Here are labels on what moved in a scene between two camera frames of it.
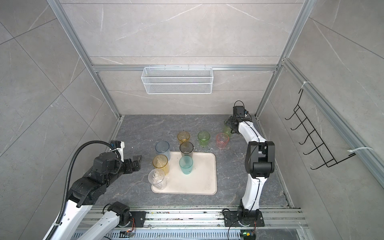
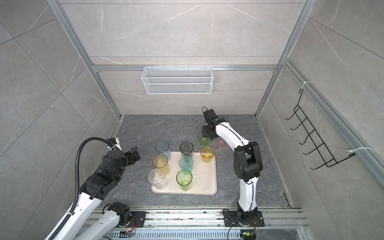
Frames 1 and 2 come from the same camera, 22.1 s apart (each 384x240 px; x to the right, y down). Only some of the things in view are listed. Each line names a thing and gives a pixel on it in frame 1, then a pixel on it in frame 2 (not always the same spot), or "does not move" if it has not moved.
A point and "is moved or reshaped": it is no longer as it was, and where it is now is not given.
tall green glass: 227,128 is moved or reshaped
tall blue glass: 163,147 does not move
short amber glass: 183,136 -> 207,153
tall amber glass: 160,161 does not move
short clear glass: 156,177 does not move
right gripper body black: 231,121 -> 206,132
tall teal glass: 186,163 does not move
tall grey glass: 186,148 does not move
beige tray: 202,180 does not move
